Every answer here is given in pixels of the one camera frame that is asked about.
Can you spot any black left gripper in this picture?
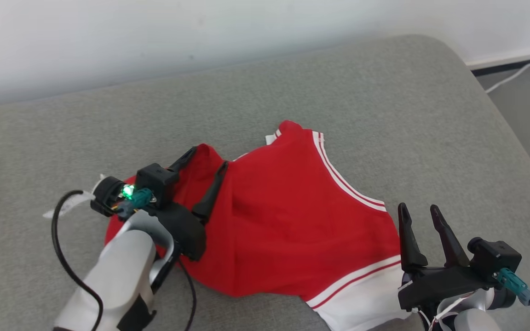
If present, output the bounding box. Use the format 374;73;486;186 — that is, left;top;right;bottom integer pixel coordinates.
147;146;230;262

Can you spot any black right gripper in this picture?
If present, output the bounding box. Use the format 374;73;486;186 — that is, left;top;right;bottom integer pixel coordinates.
397;202;496;311

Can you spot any red white basketball jersey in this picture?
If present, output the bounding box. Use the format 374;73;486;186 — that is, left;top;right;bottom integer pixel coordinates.
43;120;413;331

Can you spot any black cable with teal plug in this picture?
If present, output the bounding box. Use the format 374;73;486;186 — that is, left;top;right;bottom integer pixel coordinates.
494;268;530;331
52;188;155;331

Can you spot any thin black cable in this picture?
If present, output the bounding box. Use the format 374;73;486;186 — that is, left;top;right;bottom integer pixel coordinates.
173;255;198;331

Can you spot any white floor cable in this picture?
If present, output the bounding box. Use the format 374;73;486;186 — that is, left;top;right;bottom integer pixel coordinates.
485;63;530;94

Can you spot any wall baseboard strip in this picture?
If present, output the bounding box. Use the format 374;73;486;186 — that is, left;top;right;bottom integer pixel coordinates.
465;44;530;76

